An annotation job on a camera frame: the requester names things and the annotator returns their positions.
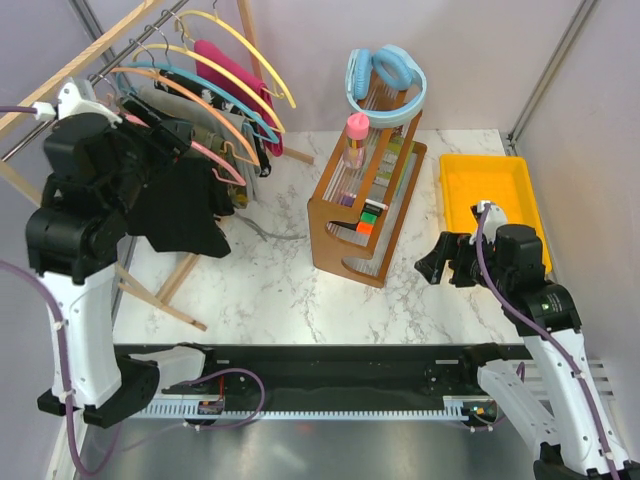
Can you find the yellow plastic tray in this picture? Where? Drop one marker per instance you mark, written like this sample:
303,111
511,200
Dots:
468,179

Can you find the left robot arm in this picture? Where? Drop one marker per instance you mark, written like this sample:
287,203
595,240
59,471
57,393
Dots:
72,241

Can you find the pink cap bottle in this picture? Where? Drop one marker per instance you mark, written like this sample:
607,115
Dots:
356,130

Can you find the pink hanger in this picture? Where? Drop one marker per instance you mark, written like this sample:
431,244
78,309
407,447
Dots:
167,140

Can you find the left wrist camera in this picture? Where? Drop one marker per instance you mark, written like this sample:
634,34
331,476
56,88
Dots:
75,97

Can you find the orange cube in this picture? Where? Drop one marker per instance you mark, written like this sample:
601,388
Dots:
364,228

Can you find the wooden clothes rack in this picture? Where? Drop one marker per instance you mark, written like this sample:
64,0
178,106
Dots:
81,62

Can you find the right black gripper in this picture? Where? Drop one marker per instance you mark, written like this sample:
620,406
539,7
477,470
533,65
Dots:
449,245

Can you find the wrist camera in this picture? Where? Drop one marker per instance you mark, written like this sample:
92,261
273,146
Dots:
75,97
490,218

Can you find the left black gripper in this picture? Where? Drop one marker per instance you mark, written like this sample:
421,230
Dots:
169,140

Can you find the yellow hanger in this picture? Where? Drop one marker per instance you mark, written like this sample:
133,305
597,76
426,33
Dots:
281,89
234,79

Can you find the light blue headphones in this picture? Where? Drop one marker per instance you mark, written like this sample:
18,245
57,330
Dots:
397,70

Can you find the orange hanger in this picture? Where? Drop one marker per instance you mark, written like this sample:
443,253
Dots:
196,100

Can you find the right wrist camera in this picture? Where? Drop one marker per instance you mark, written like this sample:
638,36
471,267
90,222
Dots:
490,218

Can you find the green cube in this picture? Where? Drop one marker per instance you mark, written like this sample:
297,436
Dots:
368,218

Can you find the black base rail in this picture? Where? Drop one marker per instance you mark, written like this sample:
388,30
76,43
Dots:
321,382

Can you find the grey trousers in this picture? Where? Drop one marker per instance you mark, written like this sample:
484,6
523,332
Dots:
187,109

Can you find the inner yellow hanger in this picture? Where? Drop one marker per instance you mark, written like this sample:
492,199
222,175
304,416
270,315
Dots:
234,79

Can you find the blue hanger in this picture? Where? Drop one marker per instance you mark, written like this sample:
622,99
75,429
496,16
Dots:
271,139

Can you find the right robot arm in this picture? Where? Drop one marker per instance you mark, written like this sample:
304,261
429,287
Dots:
570,436

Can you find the wooden desk shelf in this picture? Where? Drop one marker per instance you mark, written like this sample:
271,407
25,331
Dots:
356,215

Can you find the white marker pen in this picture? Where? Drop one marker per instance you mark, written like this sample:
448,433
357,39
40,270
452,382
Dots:
376,204

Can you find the camouflage trousers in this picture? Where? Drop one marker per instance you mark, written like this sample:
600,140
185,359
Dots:
212,147

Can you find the outer yellow hanger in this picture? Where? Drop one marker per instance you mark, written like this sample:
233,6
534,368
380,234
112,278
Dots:
281,89

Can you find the green booklet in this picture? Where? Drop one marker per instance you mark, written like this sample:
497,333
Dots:
388,163

